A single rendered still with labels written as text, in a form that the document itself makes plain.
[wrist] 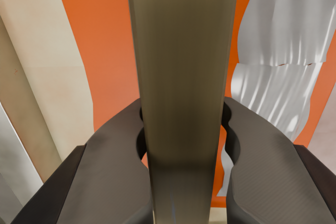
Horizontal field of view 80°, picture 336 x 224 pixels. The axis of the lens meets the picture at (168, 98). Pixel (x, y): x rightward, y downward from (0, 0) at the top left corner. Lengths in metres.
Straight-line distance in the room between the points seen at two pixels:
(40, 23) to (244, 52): 0.16
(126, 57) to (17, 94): 0.10
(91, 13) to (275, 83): 0.16
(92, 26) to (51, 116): 0.10
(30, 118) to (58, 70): 0.05
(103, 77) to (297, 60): 0.16
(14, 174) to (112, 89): 0.13
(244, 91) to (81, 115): 0.16
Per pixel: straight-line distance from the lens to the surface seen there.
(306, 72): 0.20
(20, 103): 0.21
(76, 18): 0.18
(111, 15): 0.17
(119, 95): 0.19
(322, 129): 0.25
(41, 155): 0.24
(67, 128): 0.24
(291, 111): 0.22
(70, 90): 0.21
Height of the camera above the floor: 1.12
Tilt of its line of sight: 60 degrees down
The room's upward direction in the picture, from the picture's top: 177 degrees counter-clockwise
